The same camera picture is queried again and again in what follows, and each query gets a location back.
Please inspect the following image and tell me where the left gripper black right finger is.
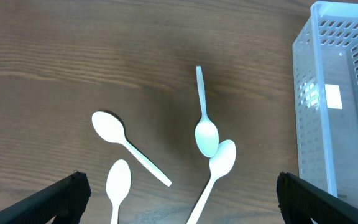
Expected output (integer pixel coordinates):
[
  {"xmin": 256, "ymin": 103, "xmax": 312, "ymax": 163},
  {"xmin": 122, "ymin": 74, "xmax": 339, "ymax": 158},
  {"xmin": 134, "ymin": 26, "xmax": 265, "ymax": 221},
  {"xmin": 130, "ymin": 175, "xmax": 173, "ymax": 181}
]
[{"xmin": 276, "ymin": 172, "xmax": 358, "ymax": 224}]

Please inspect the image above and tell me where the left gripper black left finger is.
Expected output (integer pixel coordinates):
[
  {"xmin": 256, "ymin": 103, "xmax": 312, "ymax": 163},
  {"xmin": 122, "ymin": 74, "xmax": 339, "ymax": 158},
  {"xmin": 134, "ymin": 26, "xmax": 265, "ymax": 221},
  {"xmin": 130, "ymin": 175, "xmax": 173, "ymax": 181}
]
[{"xmin": 0, "ymin": 172, "xmax": 91, "ymax": 224}]

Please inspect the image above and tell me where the white plastic spoon bottom left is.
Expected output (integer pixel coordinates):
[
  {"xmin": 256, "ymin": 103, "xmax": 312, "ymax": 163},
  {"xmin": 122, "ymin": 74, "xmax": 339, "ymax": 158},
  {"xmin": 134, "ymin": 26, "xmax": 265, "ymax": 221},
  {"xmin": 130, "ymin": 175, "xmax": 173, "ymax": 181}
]
[{"xmin": 106, "ymin": 159, "xmax": 131, "ymax": 224}]

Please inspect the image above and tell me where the white plastic spoon upper left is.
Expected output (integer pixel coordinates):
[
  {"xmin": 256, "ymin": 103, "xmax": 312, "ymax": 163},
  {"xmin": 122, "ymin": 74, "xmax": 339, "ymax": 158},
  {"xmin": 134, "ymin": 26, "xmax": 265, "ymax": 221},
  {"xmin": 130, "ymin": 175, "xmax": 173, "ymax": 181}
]
[{"xmin": 91, "ymin": 111, "xmax": 172, "ymax": 187}]

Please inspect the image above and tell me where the pale green plastic spoon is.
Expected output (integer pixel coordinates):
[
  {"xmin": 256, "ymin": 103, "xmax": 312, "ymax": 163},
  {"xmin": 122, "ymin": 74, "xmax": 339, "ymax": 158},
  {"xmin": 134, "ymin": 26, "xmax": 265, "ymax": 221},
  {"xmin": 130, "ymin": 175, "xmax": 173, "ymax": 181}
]
[{"xmin": 195, "ymin": 66, "xmax": 219, "ymax": 157}]

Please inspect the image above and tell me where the clear perforated plastic basket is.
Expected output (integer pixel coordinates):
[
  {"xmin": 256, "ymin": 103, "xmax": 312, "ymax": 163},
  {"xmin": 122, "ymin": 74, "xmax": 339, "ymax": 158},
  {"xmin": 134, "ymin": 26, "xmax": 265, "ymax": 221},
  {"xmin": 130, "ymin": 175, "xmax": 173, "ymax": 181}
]
[{"xmin": 292, "ymin": 1, "xmax": 358, "ymax": 208}]

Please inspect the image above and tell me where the white plastic spoon long handle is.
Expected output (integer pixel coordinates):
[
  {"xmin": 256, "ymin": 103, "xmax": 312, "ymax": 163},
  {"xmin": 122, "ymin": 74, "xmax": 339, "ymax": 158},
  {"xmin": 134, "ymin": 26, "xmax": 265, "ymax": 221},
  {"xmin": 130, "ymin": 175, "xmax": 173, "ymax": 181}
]
[{"xmin": 186, "ymin": 139, "xmax": 236, "ymax": 224}]

